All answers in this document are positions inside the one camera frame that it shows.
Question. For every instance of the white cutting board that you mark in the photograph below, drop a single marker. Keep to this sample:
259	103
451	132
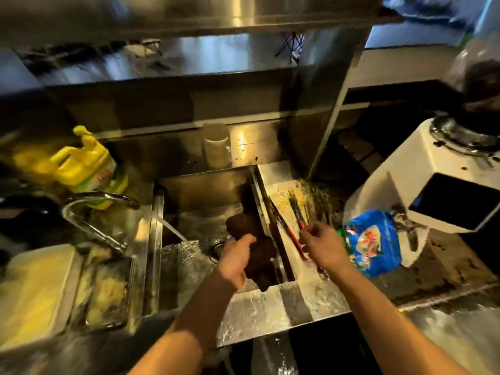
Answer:
31	292

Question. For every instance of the person's left hand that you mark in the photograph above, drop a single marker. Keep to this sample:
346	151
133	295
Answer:
233	260

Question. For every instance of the stainless steel overhead shelf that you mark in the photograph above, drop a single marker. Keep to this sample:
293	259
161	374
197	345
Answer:
187	15

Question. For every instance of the white coffee grinder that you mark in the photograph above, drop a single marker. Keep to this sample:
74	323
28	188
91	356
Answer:
414	167

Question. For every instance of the dark brown cloth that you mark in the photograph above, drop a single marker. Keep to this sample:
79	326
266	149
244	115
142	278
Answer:
257	253

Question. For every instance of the chrome sink faucet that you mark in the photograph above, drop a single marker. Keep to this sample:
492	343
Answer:
84	218

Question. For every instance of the blue plastic packet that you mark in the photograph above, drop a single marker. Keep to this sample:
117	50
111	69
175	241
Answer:
375	246

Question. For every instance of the person's left fingers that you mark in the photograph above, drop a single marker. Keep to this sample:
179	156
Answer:
243	242

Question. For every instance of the sink drain strainer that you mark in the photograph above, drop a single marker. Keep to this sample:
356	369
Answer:
217	249

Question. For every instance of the clear glass cup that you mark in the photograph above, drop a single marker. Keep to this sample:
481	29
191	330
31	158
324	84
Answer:
216	146

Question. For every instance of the stainless steel sink basin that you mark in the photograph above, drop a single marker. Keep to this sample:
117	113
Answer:
195	226

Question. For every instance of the yellow cooking oil bottle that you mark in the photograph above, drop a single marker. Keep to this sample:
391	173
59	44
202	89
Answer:
84	167

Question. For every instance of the person's right fingers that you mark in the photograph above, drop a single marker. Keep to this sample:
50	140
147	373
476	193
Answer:
310	232

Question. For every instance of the metal tray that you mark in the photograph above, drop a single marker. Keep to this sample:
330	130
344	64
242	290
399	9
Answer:
105	292

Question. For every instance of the person's right hand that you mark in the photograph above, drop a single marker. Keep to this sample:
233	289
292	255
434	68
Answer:
325	246

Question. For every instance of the person's left forearm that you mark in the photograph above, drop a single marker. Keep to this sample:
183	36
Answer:
195	320

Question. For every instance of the person's right forearm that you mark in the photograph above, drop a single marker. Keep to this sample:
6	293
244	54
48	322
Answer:
386	324

